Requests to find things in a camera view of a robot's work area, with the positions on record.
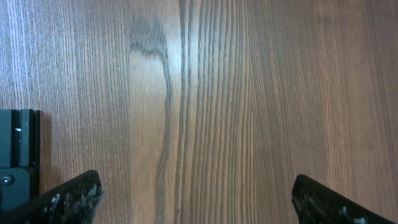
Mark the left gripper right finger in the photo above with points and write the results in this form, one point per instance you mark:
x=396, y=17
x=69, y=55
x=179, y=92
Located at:
x=315, y=203

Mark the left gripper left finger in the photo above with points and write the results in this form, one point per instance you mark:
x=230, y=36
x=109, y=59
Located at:
x=75, y=201

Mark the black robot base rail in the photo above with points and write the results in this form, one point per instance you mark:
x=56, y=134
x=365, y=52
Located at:
x=20, y=157

